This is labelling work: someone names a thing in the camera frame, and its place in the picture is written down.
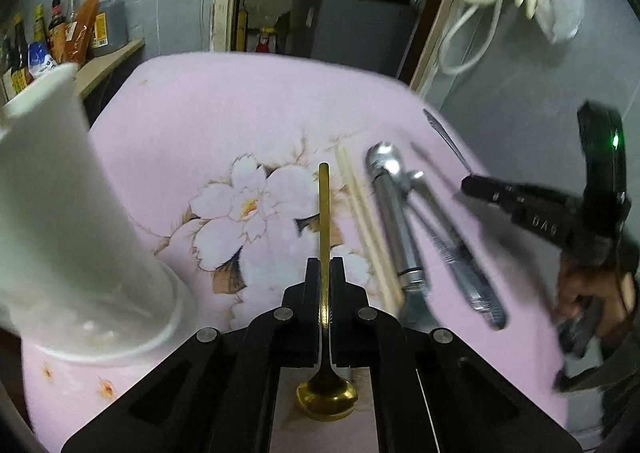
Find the silver ice cream scoop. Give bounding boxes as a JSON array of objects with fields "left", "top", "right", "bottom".
[{"left": 365, "top": 142, "right": 432, "bottom": 291}]

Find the gold spoon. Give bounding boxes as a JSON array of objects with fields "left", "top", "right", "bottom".
[{"left": 295, "top": 162, "right": 359, "bottom": 422}]

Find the wooden door frame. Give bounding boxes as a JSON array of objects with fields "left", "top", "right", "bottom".
[{"left": 212, "top": 0, "right": 483, "bottom": 96}]

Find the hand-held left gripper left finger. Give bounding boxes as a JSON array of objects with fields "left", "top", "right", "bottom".
[{"left": 60, "top": 257, "right": 322, "bottom": 453}]

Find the dark sauce bottle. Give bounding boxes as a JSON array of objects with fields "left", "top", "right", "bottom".
[{"left": 47, "top": 0, "right": 67, "bottom": 46}]

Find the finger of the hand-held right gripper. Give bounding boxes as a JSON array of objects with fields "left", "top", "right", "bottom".
[{"left": 460, "top": 174, "right": 582, "bottom": 247}]

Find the grey cabinet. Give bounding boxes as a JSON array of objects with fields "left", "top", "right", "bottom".
[{"left": 295, "top": 0, "right": 421, "bottom": 76}]

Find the wooden shelf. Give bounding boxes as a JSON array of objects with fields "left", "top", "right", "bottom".
[{"left": 75, "top": 39, "right": 146, "bottom": 98}]

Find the white plastic cup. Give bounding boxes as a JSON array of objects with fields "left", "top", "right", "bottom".
[{"left": 0, "top": 62, "right": 198, "bottom": 364}]

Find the yellow-capped sauce bottle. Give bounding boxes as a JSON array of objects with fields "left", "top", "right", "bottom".
[{"left": 31, "top": 4, "right": 50, "bottom": 46}]

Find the blue and white packet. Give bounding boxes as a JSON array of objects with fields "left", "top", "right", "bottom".
[{"left": 27, "top": 42, "right": 60, "bottom": 78}]

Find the pink floral tablecloth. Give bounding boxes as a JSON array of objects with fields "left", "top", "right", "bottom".
[{"left": 20, "top": 52, "right": 571, "bottom": 453}]

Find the silver spoon with patterned handle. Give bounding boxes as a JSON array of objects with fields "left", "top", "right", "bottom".
[{"left": 407, "top": 170, "right": 508, "bottom": 331}]

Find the orange sauce packet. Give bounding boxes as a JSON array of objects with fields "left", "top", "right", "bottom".
[{"left": 52, "top": 0, "right": 101, "bottom": 66}]

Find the wooden chopstick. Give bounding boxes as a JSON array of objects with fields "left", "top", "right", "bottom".
[
  {"left": 341, "top": 145, "right": 406, "bottom": 309},
  {"left": 335, "top": 145, "right": 400, "bottom": 314}
]

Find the dark jug with white cap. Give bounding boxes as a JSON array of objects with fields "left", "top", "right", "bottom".
[{"left": 90, "top": 0, "right": 130, "bottom": 58}]

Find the person's right hand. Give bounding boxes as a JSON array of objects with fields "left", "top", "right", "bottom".
[{"left": 554, "top": 253, "right": 638, "bottom": 341}]

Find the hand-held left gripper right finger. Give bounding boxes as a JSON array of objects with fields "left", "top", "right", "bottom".
[{"left": 330, "top": 257, "right": 584, "bottom": 453}]

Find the small silver spoon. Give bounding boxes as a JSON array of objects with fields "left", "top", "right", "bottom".
[{"left": 422, "top": 108, "right": 473, "bottom": 178}]

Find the tall dark bottle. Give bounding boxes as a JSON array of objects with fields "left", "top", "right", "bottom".
[{"left": 9, "top": 15, "right": 33, "bottom": 94}]

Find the clear plastic bag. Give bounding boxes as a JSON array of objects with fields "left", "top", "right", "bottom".
[{"left": 547, "top": 0, "right": 586, "bottom": 44}]

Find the red and white bottle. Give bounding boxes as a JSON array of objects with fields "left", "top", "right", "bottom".
[{"left": 255, "top": 28, "right": 278, "bottom": 54}]

